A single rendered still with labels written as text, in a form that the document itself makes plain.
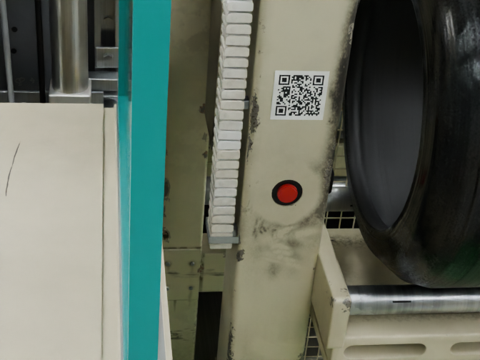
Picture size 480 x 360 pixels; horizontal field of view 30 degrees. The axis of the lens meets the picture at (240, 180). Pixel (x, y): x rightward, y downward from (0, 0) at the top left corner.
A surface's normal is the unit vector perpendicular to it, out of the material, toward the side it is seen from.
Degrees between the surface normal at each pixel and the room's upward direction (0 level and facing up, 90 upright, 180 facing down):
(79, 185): 0
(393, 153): 42
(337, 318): 90
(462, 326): 0
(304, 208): 90
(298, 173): 90
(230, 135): 90
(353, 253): 0
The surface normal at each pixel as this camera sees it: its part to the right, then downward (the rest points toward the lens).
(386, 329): 0.07, -0.84
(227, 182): 0.12, 0.54
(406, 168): 0.14, -0.36
